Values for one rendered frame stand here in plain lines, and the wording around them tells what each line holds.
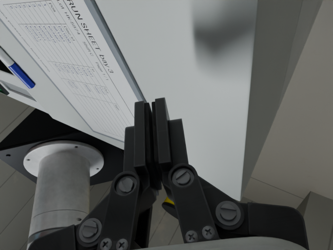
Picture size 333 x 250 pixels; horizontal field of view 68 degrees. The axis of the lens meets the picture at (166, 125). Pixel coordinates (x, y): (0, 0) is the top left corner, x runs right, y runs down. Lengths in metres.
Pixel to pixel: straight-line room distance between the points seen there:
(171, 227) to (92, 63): 2.74
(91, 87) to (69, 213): 0.36
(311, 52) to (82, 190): 1.12
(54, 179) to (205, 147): 0.43
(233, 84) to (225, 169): 0.12
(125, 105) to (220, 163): 0.11
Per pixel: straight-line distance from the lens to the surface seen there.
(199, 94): 0.18
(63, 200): 0.58
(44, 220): 0.58
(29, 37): 0.28
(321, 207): 2.33
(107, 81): 0.23
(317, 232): 2.25
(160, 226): 2.94
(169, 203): 2.40
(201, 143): 0.23
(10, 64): 0.38
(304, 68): 1.39
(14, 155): 0.68
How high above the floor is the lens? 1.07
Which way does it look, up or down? 27 degrees down
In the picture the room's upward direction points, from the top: 146 degrees counter-clockwise
